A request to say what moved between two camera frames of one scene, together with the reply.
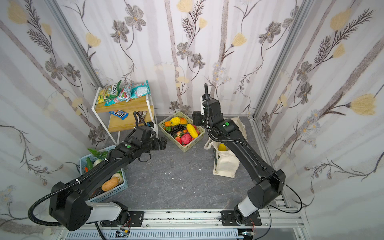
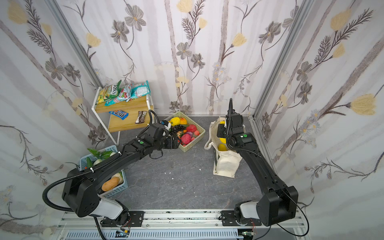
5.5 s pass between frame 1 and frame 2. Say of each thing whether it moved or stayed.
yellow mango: stayed
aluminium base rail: stayed
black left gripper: moved
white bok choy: stayed
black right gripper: moved
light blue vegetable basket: stayed
